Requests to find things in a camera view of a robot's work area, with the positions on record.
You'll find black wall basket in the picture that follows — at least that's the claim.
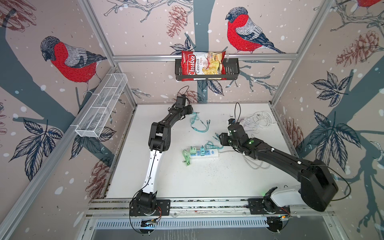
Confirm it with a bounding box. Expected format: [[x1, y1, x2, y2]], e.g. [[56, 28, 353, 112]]
[[175, 58, 240, 81]]

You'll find teal charging cable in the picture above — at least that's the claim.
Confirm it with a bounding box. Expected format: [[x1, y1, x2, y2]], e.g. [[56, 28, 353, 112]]
[[189, 112, 225, 151]]

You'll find green charger adapter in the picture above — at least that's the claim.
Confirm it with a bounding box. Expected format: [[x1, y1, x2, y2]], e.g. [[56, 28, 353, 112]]
[[190, 147, 197, 156]]

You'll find teal charger adapter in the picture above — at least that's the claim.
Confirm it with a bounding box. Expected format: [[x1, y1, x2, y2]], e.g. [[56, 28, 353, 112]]
[[200, 146, 206, 156]]

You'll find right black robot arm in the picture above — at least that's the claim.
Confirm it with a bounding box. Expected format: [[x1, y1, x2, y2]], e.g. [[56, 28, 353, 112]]
[[219, 122, 339, 212]]

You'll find red cassava chips bag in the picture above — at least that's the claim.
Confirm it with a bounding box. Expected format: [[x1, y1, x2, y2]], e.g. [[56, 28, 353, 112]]
[[181, 51, 226, 81]]

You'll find white blue power strip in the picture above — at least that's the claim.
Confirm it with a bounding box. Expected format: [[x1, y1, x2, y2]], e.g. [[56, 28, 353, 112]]
[[190, 149, 219, 160]]

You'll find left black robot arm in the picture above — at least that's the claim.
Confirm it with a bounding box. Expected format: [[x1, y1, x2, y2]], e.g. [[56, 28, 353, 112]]
[[130, 94, 193, 216]]

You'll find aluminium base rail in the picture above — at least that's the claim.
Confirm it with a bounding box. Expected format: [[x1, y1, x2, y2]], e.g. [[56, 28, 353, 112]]
[[85, 198, 335, 234]]

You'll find green charging cable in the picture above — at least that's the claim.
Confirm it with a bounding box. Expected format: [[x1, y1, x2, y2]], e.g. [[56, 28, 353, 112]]
[[181, 149, 193, 167]]

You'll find white wire wall basket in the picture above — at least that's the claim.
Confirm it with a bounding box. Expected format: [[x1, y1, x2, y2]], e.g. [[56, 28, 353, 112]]
[[75, 73, 128, 138]]

